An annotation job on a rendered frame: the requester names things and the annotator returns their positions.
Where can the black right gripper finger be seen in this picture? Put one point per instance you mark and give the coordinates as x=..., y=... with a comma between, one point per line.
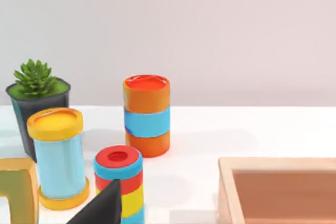
x=106, y=207

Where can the stack of coloured rings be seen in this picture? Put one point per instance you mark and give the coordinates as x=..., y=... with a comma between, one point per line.
x=119, y=171

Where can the light blue and yellow can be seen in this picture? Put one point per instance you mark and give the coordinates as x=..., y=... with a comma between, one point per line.
x=59, y=161

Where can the gold trophy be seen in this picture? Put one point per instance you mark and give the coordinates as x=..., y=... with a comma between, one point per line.
x=19, y=184

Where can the orange and blue can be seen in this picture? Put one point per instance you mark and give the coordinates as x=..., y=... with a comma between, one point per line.
x=147, y=115

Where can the green plant in dark pot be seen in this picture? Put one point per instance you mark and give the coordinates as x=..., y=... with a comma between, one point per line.
x=36, y=95

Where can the shallow salmon-coloured box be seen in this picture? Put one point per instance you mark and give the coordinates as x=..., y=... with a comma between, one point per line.
x=283, y=192

